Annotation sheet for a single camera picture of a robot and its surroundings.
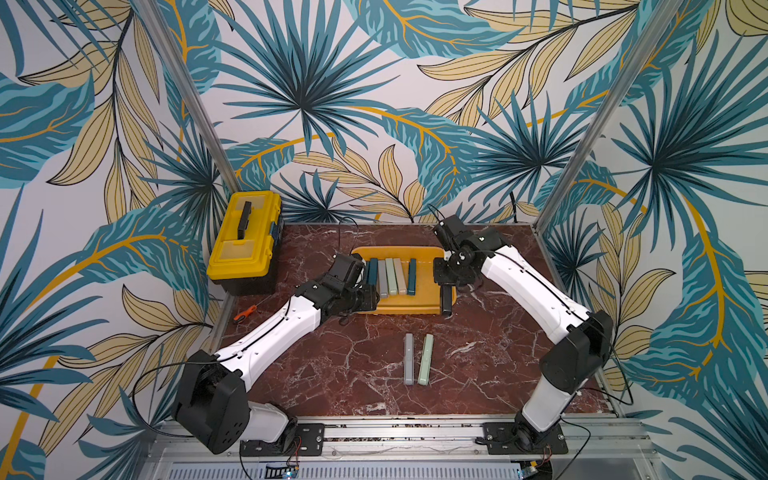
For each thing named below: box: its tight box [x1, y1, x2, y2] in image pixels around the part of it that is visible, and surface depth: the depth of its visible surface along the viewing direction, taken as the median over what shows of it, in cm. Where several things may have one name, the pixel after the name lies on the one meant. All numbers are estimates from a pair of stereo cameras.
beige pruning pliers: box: [393, 258, 407, 295], surface depth 102 cm
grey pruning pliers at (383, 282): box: [378, 259, 389, 298], surface depth 102 cm
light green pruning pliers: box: [386, 258, 397, 295], surface depth 102 cm
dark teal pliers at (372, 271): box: [367, 258, 378, 286], surface depth 104 cm
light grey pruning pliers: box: [404, 333, 414, 386], surface depth 85 cm
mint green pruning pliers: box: [418, 333, 434, 386], surface depth 85 cm
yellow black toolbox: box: [206, 190, 283, 296], surface depth 92 cm
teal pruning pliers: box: [408, 258, 416, 296], surface depth 102 cm
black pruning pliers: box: [442, 284, 452, 317], surface depth 80 cm
